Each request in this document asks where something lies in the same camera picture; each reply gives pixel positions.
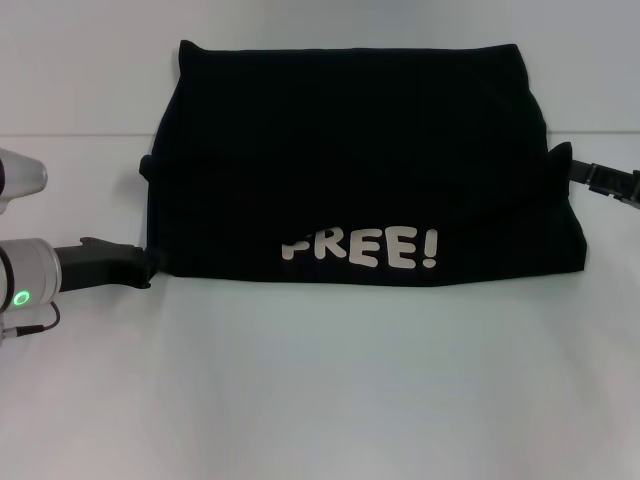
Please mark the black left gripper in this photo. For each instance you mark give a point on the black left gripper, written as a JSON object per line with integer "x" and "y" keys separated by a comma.
{"x": 100, "y": 265}

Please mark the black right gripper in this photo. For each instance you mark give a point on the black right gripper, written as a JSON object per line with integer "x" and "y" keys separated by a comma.
{"x": 615, "y": 184}

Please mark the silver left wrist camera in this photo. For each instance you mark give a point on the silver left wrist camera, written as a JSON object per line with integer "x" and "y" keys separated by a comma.
{"x": 22, "y": 180}

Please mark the black shirt with white print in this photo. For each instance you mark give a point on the black shirt with white print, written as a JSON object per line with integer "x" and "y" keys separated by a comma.
{"x": 350, "y": 175}

